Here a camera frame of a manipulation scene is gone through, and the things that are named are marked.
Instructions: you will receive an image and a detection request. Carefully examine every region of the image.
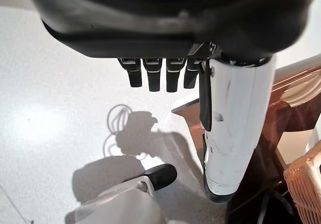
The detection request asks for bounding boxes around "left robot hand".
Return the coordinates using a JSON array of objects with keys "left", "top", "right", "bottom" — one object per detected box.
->
[{"left": 25, "top": 0, "right": 314, "bottom": 203}]

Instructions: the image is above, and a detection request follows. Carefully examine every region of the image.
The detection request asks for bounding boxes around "left silver robot leg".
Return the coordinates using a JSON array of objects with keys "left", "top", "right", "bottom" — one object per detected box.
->
[{"left": 65, "top": 163, "right": 178, "bottom": 224}]

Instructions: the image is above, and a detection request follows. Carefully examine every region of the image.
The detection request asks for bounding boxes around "wicker laundry basket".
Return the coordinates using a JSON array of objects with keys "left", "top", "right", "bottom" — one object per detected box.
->
[{"left": 283, "top": 141, "right": 321, "bottom": 224}]

